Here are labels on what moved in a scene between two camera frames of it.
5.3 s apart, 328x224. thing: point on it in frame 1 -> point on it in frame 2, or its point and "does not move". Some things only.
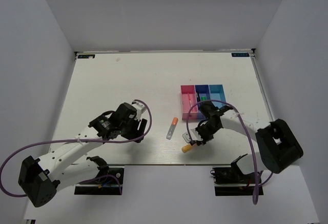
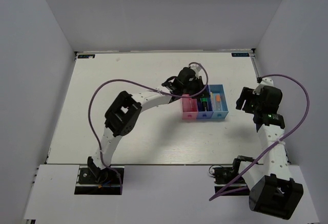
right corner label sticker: [240, 55] does not move
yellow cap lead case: [186, 148] -> [211, 97]
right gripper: [204, 140] -> [247, 94]
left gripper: [136, 134] -> [199, 82]
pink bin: [188, 99] does not move
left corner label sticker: [86, 56] does not move
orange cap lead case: [170, 133] -> [218, 105]
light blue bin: [217, 93] does not move
